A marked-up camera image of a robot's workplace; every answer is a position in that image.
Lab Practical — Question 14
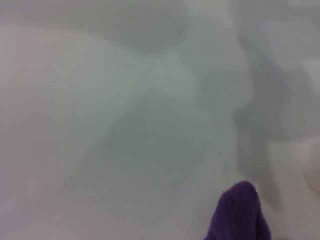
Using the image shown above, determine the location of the purple rag with black loop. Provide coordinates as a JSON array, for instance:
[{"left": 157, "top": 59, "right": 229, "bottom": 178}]
[{"left": 203, "top": 180, "right": 273, "bottom": 240}]

